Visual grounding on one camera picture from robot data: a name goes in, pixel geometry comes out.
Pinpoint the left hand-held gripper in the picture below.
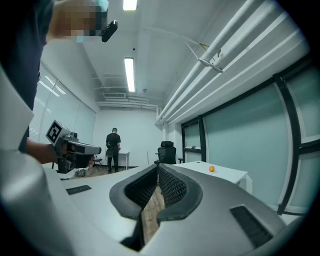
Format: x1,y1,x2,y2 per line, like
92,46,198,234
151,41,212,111
45,119,102,175

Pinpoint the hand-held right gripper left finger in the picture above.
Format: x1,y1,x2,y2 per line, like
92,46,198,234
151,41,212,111
61,164,159,252

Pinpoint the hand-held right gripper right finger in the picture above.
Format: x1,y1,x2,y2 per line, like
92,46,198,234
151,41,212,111
142,163,286,256

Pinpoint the person's left forearm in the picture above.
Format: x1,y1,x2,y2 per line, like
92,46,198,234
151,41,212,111
25,138,60,165

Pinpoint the black folding chair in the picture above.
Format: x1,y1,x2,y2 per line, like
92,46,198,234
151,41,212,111
92,153,103,172

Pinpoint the small white desk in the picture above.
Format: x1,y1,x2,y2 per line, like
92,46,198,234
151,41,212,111
117,151,131,171

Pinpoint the white table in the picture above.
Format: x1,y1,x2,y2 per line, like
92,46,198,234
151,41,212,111
172,160,253,195

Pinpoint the black mesh office chair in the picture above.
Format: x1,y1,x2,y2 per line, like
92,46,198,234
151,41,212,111
154,140,184,165

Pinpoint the long ceiling light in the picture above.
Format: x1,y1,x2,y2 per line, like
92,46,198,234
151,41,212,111
122,0,138,11
124,57,136,93

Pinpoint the black framed frosted window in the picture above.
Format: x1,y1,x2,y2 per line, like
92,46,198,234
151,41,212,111
181,57,320,216

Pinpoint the person's dark shirt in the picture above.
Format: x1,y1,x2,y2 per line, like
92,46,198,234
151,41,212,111
0,0,55,153

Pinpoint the person's head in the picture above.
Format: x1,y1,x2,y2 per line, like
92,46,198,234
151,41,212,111
46,0,110,43

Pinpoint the yellowed peeling tape strip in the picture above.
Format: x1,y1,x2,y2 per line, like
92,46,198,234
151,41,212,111
197,42,222,59

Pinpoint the white ceiling pipe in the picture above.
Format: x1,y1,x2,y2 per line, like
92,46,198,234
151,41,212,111
156,24,305,126
157,4,291,123
156,0,267,121

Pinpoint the black head-mounted camera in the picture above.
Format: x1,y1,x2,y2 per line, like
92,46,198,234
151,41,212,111
101,19,119,43

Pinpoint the white pipe bracket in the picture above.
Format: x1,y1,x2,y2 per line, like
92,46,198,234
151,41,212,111
197,57,225,74

